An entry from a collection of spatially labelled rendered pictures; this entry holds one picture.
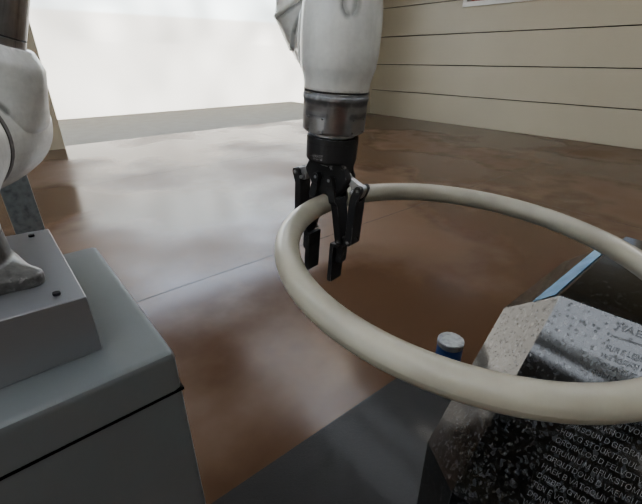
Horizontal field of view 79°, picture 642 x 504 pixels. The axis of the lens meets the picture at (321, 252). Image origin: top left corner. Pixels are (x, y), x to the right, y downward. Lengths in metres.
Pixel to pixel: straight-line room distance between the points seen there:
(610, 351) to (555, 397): 0.33
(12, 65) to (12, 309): 0.34
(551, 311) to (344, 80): 0.45
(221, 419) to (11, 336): 1.06
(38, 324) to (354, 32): 0.49
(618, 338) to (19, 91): 0.88
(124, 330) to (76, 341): 0.06
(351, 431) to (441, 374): 1.12
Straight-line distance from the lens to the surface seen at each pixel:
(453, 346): 1.60
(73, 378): 0.54
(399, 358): 0.32
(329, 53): 0.53
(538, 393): 0.34
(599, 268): 0.81
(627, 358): 0.67
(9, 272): 0.59
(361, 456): 1.38
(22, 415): 0.52
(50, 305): 0.53
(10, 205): 1.57
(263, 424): 1.48
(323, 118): 0.55
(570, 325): 0.68
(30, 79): 0.72
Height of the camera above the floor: 1.12
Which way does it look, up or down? 26 degrees down
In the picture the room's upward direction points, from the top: straight up
